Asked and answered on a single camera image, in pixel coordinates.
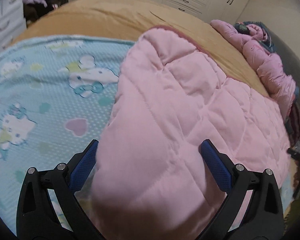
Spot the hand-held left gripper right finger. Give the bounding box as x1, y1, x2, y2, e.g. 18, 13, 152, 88
197, 139, 284, 240

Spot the pink quilted jacket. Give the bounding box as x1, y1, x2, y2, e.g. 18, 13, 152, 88
90, 25, 292, 240

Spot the white chest of drawers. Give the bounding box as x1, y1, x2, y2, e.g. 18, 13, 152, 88
0, 0, 27, 53

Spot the bed with tan cover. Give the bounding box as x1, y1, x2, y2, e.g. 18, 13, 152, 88
11, 0, 270, 98

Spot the pink puffer jacket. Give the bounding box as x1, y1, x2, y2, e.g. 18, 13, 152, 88
210, 19, 297, 117

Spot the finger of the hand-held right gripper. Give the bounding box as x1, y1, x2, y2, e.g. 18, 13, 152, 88
287, 147, 300, 160

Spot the dark clothes pile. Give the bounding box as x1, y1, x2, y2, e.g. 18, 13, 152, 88
24, 4, 53, 22

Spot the blue cartoon print blanket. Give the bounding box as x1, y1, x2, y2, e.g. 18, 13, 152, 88
0, 35, 294, 240

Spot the dark red striped cloth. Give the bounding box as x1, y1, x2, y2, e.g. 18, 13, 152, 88
287, 102, 300, 145

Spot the grey quilted headboard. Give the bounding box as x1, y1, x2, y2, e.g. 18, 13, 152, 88
270, 27, 300, 143

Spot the dark floral garment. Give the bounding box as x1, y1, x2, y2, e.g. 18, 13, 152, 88
234, 21, 275, 53

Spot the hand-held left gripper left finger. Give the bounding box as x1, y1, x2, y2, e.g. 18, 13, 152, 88
16, 139, 108, 240

